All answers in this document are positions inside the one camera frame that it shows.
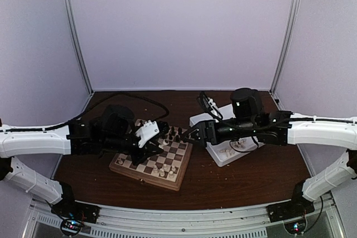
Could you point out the front aluminium rail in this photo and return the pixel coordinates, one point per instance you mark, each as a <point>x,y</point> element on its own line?
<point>248,221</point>

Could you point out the white tall piece carried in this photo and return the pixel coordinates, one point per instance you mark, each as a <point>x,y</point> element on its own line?
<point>165,144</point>

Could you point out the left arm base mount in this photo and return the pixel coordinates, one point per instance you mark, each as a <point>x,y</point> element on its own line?
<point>69,208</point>

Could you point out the white plastic tray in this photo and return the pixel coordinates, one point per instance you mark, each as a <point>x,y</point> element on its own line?
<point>213,150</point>

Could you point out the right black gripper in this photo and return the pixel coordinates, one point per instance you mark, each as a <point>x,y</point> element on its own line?
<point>202,132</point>

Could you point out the pile of white chess pieces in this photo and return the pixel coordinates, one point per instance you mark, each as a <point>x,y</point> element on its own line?
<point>233,149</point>

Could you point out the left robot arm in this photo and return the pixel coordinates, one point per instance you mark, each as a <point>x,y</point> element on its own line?
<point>113,131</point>

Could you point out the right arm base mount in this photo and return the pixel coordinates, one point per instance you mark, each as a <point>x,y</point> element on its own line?
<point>290,211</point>

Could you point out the right aluminium frame post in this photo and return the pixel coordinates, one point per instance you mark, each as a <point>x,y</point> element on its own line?
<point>292,17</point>

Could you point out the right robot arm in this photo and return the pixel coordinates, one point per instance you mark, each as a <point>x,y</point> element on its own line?
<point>280,128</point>

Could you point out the wooden chess board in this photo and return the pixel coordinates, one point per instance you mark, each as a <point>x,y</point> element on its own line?
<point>177,154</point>

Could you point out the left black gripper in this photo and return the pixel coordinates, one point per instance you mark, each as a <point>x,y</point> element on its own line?
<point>145,153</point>

